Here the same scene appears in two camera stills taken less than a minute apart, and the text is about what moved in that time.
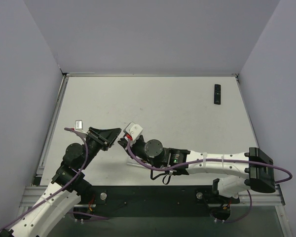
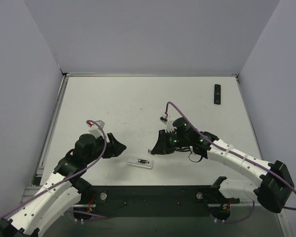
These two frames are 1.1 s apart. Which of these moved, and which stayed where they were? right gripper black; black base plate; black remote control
Moved: right gripper black
Stayed: black remote control; black base plate
